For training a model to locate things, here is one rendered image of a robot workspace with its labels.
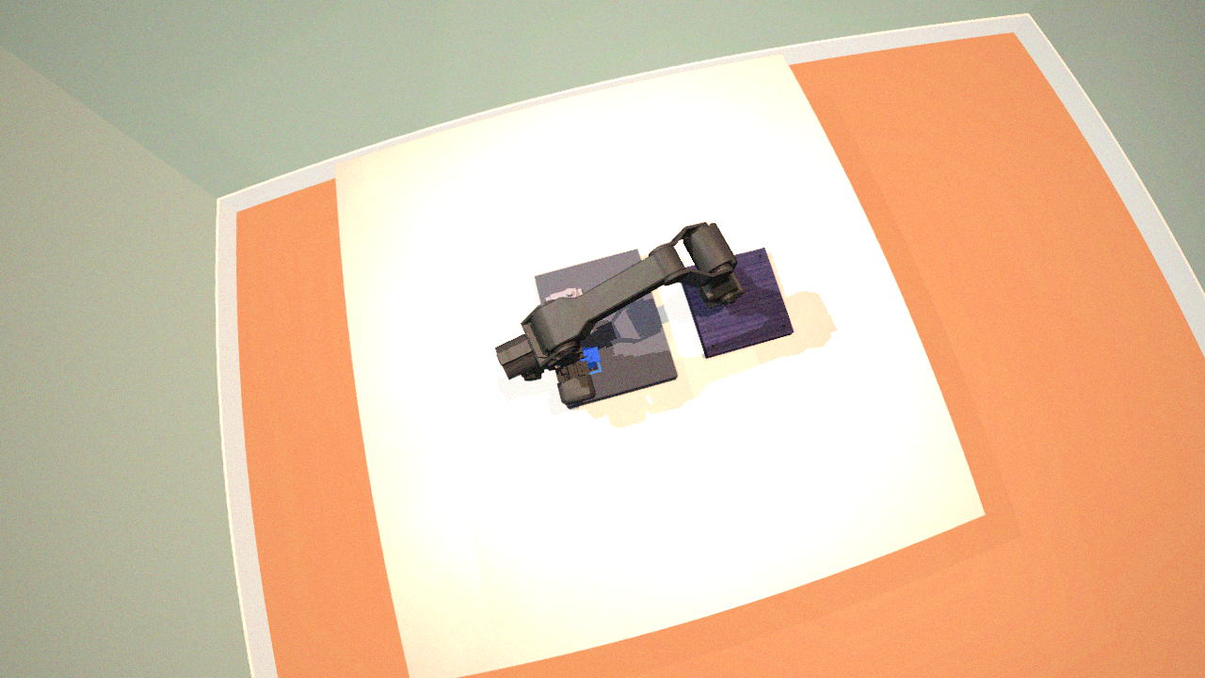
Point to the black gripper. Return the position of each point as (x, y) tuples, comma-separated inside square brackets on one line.
[(575, 384)]

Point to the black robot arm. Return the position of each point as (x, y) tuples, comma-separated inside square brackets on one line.
[(553, 330)]

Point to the blue micro servo with orange cable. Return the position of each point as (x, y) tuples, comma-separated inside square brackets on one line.
[(591, 356)]

